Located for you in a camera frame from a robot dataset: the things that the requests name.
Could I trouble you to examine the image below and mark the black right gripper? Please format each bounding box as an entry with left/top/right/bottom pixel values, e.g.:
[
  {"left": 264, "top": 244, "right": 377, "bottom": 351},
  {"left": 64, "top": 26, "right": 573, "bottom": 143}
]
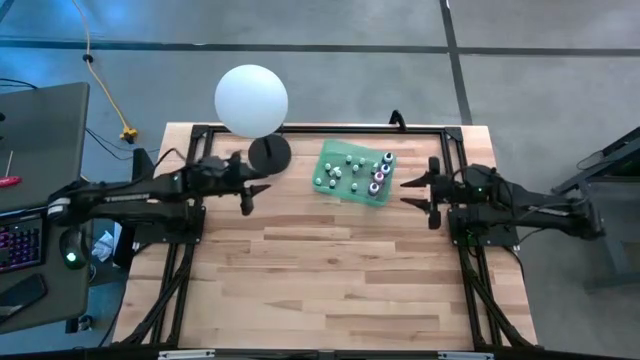
[{"left": 399, "top": 156, "right": 481, "bottom": 231}]

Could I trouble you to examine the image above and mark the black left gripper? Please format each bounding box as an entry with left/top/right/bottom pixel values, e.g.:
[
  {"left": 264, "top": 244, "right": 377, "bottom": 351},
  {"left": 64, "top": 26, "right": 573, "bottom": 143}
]
[{"left": 199, "top": 152, "right": 272, "bottom": 217}]

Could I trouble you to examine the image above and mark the teal translucent plastic bin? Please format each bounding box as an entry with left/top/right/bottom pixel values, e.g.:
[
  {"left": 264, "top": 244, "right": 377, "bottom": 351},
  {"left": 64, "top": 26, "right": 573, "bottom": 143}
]
[{"left": 311, "top": 138, "right": 399, "bottom": 208}]

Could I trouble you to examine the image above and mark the white and black sphere lamp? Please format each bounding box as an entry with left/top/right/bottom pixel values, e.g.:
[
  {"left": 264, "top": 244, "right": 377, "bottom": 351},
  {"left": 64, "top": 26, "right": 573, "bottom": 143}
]
[{"left": 213, "top": 63, "right": 293, "bottom": 176}]

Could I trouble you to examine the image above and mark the white crumpled paper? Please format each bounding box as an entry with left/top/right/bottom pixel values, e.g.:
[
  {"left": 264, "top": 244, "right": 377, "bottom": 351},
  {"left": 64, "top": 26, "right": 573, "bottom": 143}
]
[{"left": 92, "top": 229, "right": 117, "bottom": 262}]

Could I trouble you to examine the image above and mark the black computer mouse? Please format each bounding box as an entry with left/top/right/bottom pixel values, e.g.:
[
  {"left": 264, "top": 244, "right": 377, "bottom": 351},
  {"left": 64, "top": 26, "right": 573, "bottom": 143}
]
[{"left": 58, "top": 227, "right": 92, "bottom": 271}]

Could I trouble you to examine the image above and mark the black metal cart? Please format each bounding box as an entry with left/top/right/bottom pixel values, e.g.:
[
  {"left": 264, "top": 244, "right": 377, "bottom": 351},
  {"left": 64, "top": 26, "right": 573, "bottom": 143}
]
[{"left": 552, "top": 124, "right": 640, "bottom": 294}]

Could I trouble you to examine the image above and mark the grey side desk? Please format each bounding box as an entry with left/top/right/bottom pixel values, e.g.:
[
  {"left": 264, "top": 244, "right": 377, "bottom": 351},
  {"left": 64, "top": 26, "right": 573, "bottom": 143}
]
[{"left": 0, "top": 82, "right": 94, "bottom": 336}]

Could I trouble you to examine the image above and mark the backlit computer keyboard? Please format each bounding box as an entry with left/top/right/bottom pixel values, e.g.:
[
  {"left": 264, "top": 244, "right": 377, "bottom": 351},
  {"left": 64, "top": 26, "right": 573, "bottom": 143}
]
[{"left": 0, "top": 213, "right": 45, "bottom": 274}]

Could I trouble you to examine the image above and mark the black smartphone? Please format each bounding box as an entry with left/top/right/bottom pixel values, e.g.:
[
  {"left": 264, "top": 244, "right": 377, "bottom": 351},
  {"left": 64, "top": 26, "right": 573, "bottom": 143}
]
[{"left": 0, "top": 272, "right": 50, "bottom": 319}]

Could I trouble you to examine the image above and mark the black aluminium table frame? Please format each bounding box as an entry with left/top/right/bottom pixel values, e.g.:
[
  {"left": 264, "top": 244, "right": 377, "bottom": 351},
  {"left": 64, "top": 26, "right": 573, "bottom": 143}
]
[{"left": 112, "top": 123, "right": 539, "bottom": 351}]

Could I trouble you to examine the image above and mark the yellow cable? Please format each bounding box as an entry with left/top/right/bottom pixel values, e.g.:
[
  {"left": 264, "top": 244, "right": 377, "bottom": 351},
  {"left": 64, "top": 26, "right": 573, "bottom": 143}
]
[{"left": 71, "top": 0, "right": 140, "bottom": 145}]

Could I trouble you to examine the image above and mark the silver metal bracket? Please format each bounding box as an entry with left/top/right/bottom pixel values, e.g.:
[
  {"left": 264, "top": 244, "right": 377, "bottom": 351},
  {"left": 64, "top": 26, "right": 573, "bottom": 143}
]
[
  {"left": 437, "top": 351, "right": 495, "bottom": 360},
  {"left": 157, "top": 349, "right": 217, "bottom": 360}
]

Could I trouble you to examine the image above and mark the red handled screwdriver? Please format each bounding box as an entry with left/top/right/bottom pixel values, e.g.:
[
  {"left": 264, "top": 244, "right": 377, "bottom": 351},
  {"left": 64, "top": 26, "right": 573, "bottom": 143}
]
[{"left": 0, "top": 149, "right": 24, "bottom": 189}]

